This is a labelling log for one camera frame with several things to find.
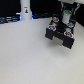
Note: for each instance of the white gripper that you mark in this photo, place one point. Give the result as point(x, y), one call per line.
point(70, 5)

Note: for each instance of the black kcup holder drawer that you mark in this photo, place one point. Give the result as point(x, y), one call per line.
point(58, 35)

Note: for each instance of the white green kcup pod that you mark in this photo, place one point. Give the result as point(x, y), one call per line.
point(67, 13)

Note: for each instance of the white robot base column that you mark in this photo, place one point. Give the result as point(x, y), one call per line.
point(26, 13)

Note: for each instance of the kcup pod in holder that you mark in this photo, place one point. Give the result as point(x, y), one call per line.
point(51, 27)
point(68, 33)
point(70, 25)
point(55, 19)

